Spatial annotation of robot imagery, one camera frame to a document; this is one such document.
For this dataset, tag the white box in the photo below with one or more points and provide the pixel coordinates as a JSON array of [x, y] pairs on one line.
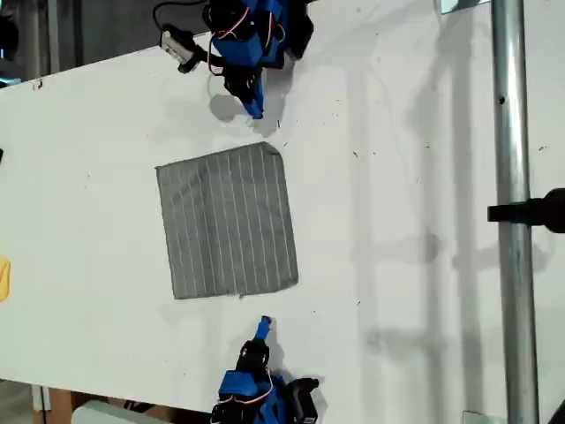
[[110, 414]]

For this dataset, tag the black camera mount stalk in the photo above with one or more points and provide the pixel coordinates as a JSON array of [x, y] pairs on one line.
[[193, 58]]

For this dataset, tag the grey striped towel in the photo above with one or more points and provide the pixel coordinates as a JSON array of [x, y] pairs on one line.
[[227, 221]]

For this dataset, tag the yellow object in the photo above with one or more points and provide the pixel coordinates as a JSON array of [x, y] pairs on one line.
[[3, 280]]

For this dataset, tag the steel post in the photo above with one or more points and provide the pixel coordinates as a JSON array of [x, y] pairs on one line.
[[512, 132]]

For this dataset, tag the metal table bracket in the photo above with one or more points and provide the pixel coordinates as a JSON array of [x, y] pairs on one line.
[[454, 5]]

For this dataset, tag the black post clamp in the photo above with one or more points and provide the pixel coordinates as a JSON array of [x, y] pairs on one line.
[[529, 212]]

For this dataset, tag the wooden table leg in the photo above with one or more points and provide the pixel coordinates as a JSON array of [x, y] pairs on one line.
[[53, 399]]

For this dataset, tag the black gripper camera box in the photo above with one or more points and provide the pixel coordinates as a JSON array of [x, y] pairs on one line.
[[303, 404], [176, 44]]

